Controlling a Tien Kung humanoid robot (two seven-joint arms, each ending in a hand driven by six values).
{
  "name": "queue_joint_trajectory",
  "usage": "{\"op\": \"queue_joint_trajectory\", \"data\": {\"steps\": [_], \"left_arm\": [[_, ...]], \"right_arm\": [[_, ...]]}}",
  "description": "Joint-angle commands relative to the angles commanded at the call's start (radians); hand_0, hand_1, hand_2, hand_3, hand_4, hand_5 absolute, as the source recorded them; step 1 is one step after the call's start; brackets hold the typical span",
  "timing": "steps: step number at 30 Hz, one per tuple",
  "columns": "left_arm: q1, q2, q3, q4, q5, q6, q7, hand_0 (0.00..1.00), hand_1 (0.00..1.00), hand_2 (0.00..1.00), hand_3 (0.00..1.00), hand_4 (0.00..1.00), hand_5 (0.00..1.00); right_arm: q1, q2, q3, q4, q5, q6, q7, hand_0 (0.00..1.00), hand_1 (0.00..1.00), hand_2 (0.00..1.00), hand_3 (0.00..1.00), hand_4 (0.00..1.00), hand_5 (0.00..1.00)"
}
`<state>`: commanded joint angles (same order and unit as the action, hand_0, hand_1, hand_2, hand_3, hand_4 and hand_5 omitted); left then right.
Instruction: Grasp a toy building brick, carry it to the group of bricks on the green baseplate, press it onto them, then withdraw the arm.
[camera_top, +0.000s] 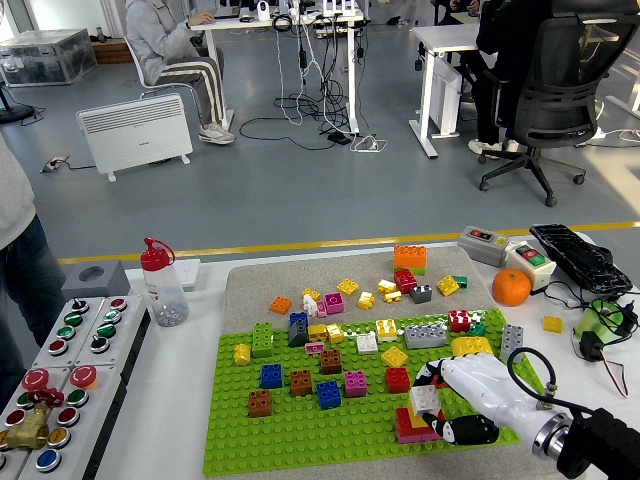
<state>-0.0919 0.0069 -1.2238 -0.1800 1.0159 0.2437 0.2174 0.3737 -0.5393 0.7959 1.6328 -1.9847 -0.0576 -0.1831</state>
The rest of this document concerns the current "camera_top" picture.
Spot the grey block with hole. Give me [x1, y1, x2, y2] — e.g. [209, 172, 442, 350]
[60, 259, 132, 302]

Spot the white switch box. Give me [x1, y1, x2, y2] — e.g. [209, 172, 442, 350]
[504, 240, 558, 295]

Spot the black fan base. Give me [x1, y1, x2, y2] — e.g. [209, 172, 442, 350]
[0, 81, 35, 125]

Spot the red and white wire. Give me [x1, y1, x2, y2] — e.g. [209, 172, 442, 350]
[599, 355, 632, 400]

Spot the light grey tall toy brick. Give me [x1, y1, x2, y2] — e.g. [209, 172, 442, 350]
[500, 323, 525, 361]

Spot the clear bottle red cap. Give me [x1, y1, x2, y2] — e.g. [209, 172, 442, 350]
[139, 236, 191, 328]

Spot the orange long toy brick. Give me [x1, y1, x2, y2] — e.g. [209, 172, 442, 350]
[393, 244, 428, 270]

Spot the black keyboard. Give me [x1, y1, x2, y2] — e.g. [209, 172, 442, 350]
[528, 223, 635, 295]

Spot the person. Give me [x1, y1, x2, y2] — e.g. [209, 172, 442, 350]
[467, 0, 551, 160]
[0, 132, 67, 411]
[124, 0, 237, 147]

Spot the white square toy brick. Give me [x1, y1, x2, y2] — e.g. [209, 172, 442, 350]
[408, 384, 442, 416]

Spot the white panel heater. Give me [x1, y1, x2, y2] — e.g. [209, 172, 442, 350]
[75, 93, 195, 183]

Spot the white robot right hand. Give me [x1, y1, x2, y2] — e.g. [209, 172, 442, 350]
[410, 351, 565, 447]

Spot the green baseplate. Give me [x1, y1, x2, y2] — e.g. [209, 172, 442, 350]
[202, 308, 546, 479]

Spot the red and white toy brick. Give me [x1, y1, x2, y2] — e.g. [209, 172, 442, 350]
[448, 309, 473, 334]

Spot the white cable bundle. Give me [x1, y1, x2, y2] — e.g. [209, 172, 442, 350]
[348, 133, 389, 154]

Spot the white computer tower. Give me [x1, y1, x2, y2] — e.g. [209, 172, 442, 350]
[430, 57, 462, 137]

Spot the grey switch box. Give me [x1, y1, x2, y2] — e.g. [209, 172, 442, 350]
[456, 225, 512, 267]

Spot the orange fruit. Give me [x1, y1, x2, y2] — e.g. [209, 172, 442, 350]
[491, 268, 533, 307]

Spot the grey-brown mat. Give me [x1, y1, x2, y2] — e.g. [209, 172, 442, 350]
[219, 246, 587, 480]

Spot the large red toy brick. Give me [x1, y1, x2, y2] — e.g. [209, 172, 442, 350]
[394, 407, 446, 437]

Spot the brass valve red handwheel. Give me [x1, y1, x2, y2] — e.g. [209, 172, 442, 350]
[5, 388, 66, 452]

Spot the grey push-button box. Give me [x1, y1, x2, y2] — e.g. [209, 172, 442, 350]
[31, 296, 107, 370]
[0, 367, 72, 480]
[73, 294, 151, 386]
[17, 366, 127, 480]

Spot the black office chair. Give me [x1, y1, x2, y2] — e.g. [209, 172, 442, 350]
[477, 14, 640, 207]

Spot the wooden box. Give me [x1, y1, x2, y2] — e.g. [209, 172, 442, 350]
[91, 38, 135, 66]

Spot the white chair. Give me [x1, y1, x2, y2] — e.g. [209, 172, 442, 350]
[123, 35, 201, 101]

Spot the light grey long toy brick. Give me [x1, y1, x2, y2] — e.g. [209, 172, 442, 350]
[403, 323, 448, 350]

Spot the clear storage crate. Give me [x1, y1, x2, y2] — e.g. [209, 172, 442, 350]
[0, 28, 99, 88]

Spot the grey floor socket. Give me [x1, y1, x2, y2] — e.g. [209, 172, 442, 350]
[39, 155, 71, 175]

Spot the black cable bundle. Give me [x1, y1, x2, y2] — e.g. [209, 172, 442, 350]
[272, 12, 354, 134]

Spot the yellow curved toy brick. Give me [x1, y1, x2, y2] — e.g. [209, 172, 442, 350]
[450, 336, 495, 359]

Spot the dark grey sloped toy brick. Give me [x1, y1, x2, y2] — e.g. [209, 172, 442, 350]
[287, 319, 311, 348]

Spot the lime green tall toy brick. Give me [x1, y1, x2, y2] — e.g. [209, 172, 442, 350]
[251, 322, 275, 359]

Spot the brown toy brick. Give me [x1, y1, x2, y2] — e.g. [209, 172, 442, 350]
[247, 389, 274, 419]
[320, 349, 343, 376]
[289, 369, 314, 398]

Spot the white flat wall switch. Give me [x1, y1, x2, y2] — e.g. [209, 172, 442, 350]
[172, 258, 202, 292]

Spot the green tape roll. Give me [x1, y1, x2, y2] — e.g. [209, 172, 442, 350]
[573, 299, 626, 345]

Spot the black power adapter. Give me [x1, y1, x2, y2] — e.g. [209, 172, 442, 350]
[578, 330, 609, 362]

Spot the white desk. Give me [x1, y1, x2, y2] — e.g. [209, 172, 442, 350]
[408, 23, 491, 160]
[189, 0, 366, 136]

